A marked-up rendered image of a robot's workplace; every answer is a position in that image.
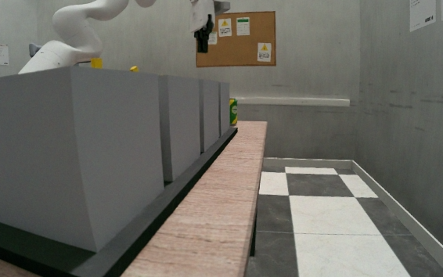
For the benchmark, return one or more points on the green and yellow drink can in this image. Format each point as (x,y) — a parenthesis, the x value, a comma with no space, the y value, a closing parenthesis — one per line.
(233,111)

